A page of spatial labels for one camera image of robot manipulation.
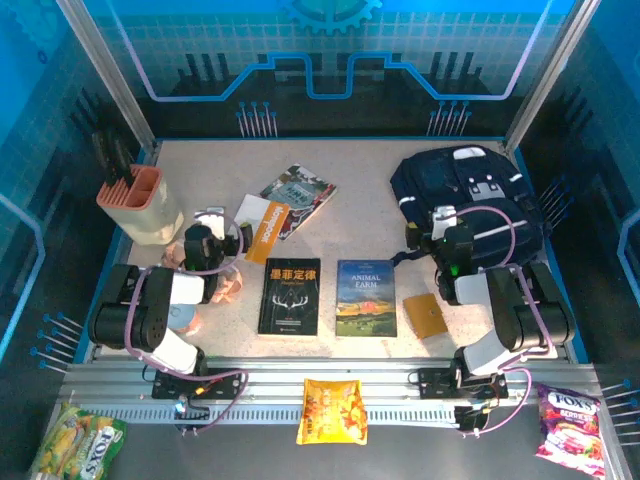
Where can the illustrated comic book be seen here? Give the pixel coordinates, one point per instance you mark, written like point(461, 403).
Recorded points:
point(302, 192)

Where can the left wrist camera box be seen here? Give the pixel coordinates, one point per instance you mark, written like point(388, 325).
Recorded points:
point(212, 222)

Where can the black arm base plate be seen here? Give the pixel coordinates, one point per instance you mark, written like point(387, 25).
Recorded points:
point(227, 385)
point(435, 382)

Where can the aluminium mounting rail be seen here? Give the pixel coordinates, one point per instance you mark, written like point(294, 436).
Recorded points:
point(325, 370)

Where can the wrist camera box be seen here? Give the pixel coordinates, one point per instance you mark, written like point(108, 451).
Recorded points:
point(212, 222)
point(442, 220)

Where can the navy blue backpack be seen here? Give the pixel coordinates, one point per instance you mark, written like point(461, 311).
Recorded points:
point(450, 180)

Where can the Animal Farm book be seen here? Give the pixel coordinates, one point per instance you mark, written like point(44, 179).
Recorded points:
point(366, 300)

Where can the brown leather wallet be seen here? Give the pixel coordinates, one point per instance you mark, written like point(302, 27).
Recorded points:
point(425, 316)

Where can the black book gold title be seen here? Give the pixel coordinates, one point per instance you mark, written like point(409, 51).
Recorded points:
point(290, 297)

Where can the purple Fox's candy bag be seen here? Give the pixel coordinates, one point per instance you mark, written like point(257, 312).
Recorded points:
point(570, 430)

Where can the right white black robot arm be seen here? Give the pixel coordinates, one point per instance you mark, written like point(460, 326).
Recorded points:
point(525, 310)

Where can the aluminium frame post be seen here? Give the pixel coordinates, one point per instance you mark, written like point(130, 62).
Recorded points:
point(106, 75)
point(550, 75)

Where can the beige terracotta knife holder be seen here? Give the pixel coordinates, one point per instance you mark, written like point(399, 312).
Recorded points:
point(145, 215)

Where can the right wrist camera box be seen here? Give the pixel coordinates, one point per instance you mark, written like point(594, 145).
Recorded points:
point(442, 220)

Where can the yellow chips bag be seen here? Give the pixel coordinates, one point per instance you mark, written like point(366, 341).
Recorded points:
point(331, 412)

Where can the pink translucent pencil case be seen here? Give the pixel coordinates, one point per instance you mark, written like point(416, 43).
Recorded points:
point(227, 287)

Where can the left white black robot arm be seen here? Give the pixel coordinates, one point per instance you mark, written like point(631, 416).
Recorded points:
point(150, 310)

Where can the orange white notebook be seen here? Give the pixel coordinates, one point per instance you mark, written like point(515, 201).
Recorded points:
point(265, 230)

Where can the green Fox's candy bag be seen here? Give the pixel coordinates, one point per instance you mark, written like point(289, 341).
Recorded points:
point(75, 445)

